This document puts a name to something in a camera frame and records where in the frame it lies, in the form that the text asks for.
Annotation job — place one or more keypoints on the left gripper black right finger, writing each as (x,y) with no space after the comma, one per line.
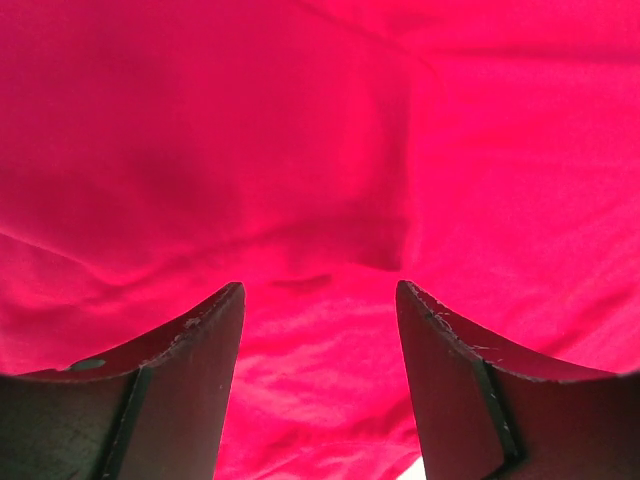
(488,408)

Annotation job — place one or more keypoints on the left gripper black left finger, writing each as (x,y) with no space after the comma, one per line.
(151,408)

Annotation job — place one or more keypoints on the crimson red t shirt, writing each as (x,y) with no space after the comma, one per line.
(319,152)

